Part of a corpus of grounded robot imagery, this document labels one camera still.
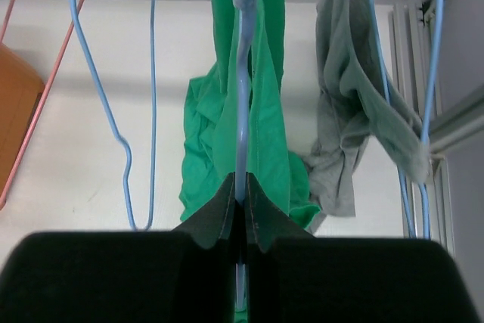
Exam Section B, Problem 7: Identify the green tank top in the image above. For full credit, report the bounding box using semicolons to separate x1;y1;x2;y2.
179;0;320;228

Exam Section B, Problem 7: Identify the blue wire hanger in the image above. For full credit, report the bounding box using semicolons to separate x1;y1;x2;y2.
67;0;160;231
228;0;269;323
361;0;446;240

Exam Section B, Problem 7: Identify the grey tank top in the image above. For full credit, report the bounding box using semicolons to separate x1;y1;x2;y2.
305;0;429;217

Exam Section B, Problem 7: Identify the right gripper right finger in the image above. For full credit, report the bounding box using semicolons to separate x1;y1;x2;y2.
244;175;479;322

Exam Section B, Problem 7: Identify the orange plastic basket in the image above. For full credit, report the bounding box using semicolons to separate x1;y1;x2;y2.
1;45;44;191

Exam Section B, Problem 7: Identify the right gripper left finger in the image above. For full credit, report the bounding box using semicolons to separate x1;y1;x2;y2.
1;175;236;322

